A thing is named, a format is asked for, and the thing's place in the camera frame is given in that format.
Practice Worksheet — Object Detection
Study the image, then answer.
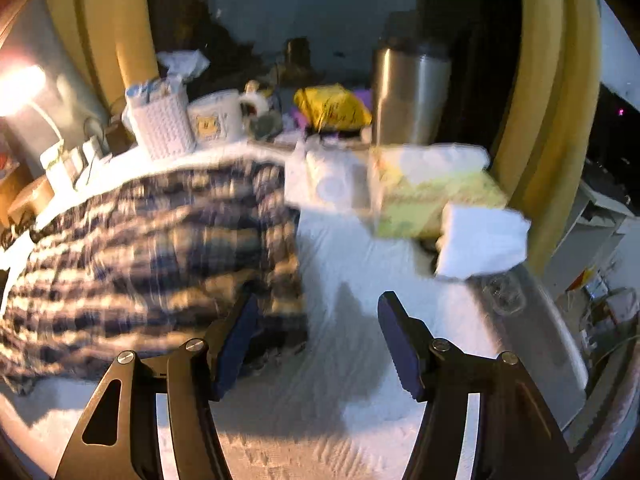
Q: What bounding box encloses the coiled black cable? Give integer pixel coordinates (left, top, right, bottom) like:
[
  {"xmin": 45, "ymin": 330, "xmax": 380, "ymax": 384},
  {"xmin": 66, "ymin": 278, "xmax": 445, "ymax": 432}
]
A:
[{"xmin": 0, "ymin": 221, "xmax": 42, "ymax": 250}]

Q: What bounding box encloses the clear glass piece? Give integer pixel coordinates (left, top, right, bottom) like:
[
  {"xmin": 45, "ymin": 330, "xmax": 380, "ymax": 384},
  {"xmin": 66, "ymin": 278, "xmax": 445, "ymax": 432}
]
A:
[{"xmin": 481, "ymin": 277, "xmax": 527, "ymax": 314}]

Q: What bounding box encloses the yellow printed packet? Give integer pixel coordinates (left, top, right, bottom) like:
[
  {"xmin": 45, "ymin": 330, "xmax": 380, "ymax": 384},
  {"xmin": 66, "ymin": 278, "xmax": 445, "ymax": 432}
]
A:
[{"xmin": 293, "ymin": 84, "xmax": 374, "ymax": 131}]

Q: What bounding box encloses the white desk lamp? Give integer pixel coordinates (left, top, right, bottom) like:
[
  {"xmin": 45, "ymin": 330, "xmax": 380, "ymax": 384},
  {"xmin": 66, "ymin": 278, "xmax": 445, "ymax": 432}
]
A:
[{"xmin": 0, "ymin": 62, "xmax": 67, "ymax": 147}]

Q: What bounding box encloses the yellow curtain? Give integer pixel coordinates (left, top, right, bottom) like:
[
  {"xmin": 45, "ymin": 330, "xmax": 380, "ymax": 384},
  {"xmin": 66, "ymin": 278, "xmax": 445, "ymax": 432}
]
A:
[
  {"xmin": 492, "ymin": 0, "xmax": 602, "ymax": 277},
  {"xmin": 44, "ymin": 0, "xmax": 157, "ymax": 107}
]

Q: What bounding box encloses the white perforated basket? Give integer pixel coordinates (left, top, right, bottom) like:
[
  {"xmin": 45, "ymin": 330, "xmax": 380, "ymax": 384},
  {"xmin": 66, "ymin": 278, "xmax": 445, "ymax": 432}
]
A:
[{"xmin": 123, "ymin": 77, "xmax": 197, "ymax": 161}]

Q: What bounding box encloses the white folded cloth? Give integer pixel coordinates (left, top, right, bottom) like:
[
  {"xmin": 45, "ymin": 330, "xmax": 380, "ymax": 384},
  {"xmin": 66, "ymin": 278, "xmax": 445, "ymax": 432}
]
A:
[{"xmin": 433, "ymin": 203, "xmax": 532, "ymax": 281}]

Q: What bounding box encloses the crumpled white paper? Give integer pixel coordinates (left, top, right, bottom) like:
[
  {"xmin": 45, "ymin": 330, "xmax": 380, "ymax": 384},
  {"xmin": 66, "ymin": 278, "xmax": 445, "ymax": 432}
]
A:
[{"xmin": 157, "ymin": 49, "xmax": 211, "ymax": 81}]

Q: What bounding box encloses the brown round lidded container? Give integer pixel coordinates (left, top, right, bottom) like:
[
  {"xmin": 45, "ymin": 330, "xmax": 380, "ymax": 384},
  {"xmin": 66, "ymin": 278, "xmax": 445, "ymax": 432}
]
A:
[{"xmin": 7, "ymin": 177, "xmax": 56, "ymax": 226}]

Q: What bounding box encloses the white rolled towel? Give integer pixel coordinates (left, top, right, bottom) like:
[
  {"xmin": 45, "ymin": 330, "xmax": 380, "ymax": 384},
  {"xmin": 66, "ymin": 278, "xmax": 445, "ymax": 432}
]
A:
[{"xmin": 284, "ymin": 147, "xmax": 374, "ymax": 214}]

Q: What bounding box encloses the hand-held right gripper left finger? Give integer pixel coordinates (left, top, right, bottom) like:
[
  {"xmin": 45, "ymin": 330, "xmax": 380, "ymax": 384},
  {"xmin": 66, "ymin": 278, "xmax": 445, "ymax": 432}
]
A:
[{"xmin": 54, "ymin": 292, "xmax": 262, "ymax": 480}]

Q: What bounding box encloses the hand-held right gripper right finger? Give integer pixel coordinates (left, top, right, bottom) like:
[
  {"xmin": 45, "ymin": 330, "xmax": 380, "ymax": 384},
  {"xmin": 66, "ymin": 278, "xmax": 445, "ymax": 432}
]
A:
[{"xmin": 377, "ymin": 290, "xmax": 582, "ymax": 480}]

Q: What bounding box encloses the small grey object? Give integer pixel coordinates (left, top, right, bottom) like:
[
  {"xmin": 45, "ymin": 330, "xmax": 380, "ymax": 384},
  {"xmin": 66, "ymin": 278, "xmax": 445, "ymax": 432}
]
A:
[{"xmin": 248, "ymin": 109, "xmax": 284, "ymax": 139}]

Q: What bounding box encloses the grey curtain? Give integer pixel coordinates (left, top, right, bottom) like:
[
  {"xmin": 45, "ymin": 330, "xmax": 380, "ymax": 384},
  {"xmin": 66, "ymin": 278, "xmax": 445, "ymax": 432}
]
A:
[{"xmin": 0, "ymin": 9, "xmax": 112, "ymax": 152}]

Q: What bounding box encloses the plaid checkered shirt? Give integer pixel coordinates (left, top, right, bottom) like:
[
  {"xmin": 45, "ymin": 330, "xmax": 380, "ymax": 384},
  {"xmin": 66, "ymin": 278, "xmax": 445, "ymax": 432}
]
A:
[{"xmin": 0, "ymin": 156, "xmax": 309, "ymax": 397}]

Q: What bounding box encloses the stainless steel tumbler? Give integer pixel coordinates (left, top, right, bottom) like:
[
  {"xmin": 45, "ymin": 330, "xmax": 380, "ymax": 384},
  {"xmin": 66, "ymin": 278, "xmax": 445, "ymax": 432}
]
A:
[{"xmin": 370, "ymin": 37, "xmax": 452, "ymax": 149}]

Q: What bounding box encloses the yellow-green tissue box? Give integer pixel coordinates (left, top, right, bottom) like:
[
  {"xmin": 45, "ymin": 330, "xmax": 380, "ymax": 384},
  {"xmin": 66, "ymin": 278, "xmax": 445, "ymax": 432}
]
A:
[{"xmin": 368, "ymin": 143, "xmax": 509, "ymax": 240}]

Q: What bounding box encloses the white cartoon mug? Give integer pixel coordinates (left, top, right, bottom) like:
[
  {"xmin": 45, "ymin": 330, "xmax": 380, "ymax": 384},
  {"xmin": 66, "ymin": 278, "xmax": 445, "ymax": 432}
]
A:
[{"xmin": 187, "ymin": 88, "xmax": 271, "ymax": 149}]

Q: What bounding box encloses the white power strip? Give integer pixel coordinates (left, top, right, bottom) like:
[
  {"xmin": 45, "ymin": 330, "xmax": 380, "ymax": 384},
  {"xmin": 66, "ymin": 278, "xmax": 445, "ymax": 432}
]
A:
[{"xmin": 40, "ymin": 142, "xmax": 77, "ymax": 189}]

